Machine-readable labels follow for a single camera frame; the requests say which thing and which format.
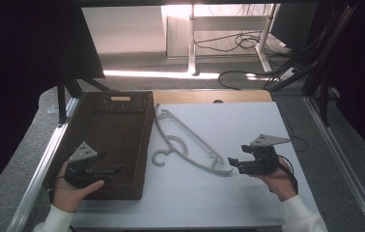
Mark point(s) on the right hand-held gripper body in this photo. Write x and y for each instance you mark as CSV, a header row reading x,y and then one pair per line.
x,y
261,162

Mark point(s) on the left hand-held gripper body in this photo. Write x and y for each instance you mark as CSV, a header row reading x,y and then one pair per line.
x,y
79,174

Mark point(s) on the brown woven basket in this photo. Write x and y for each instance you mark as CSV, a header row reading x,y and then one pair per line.
x,y
122,135

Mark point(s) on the grey plastic clothes hanger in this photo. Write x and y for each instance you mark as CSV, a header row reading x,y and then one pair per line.
x,y
174,139

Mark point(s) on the person's left hand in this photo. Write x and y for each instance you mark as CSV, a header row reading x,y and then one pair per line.
x,y
66,196

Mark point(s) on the person's right hand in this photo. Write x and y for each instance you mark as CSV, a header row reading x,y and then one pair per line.
x,y
280,185

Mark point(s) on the white table sheet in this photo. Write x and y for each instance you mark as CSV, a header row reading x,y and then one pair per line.
x,y
235,199

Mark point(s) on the black metal stand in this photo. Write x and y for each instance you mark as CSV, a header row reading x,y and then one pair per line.
x,y
62,100
319,51

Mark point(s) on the white power strip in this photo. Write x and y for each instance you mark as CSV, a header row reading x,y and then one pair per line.
x,y
287,74

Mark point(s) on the white cabinet panel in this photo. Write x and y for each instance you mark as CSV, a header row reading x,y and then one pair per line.
x,y
122,29

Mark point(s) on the black curtain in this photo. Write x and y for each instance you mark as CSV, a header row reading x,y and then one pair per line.
x,y
26,48
364,64

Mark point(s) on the aluminium rail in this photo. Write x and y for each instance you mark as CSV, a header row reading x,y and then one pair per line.
x,y
341,161
39,174

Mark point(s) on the white desk frame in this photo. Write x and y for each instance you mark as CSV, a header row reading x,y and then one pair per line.
x,y
191,38

